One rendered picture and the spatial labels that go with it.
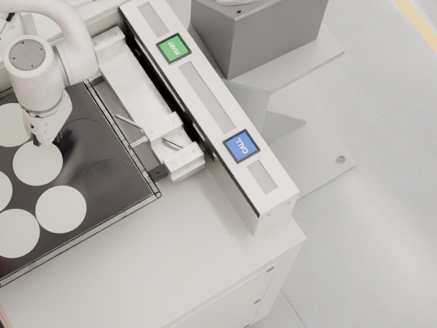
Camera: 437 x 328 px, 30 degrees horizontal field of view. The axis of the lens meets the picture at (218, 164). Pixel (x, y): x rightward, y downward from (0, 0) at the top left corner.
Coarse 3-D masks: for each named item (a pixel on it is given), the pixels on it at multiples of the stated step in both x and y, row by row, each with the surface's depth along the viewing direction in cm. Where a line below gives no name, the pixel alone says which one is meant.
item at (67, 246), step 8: (144, 200) 163; (152, 200) 164; (128, 208) 162; (136, 208) 163; (120, 216) 162; (104, 224) 161; (112, 224) 161; (88, 232) 160; (96, 232) 160; (72, 240) 159; (80, 240) 159; (64, 248) 159; (48, 256) 158; (32, 264) 157; (40, 264) 157; (16, 272) 156; (24, 272) 156; (0, 280) 156; (8, 280) 156
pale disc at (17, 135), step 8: (8, 104) 170; (16, 104) 170; (0, 112) 169; (8, 112) 169; (16, 112) 170; (0, 120) 169; (8, 120) 169; (16, 120) 169; (0, 128) 168; (8, 128) 168; (16, 128) 168; (24, 128) 168; (0, 136) 167; (8, 136) 167; (16, 136) 167; (24, 136) 168; (0, 144) 167; (8, 144) 167; (16, 144) 167
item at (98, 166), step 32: (64, 128) 169; (96, 128) 169; (0, 160) 165; (64, 160) 166; (96, 160) 166; (128, 160) 167; (32, 192) 163; (96, 192) 164; (128, 192) 164; (96, 224) 161; (0, 256) 158; (32, 256) 158
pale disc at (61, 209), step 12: (48, 192) 163; (60, 192) 163; (72, 192) 163; (36, 204) 162; (48, 204) 162; (60, 204) 162; (72, 204) 162; (84, 204) 162; (36, 216) 161; (48, 216) 161; (60, 216) 161; (72, 216) 161; (84, 216) 162; (48, 228) 160; (60, 228) 160; (72, 228) 160
